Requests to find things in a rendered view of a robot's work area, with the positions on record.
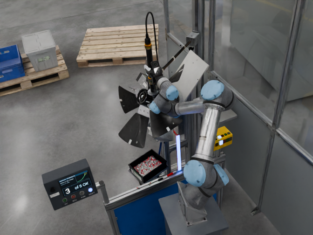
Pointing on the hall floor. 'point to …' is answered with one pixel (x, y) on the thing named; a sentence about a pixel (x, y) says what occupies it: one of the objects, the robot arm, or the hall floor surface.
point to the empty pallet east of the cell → (116, 45)
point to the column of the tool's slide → (202, 59)
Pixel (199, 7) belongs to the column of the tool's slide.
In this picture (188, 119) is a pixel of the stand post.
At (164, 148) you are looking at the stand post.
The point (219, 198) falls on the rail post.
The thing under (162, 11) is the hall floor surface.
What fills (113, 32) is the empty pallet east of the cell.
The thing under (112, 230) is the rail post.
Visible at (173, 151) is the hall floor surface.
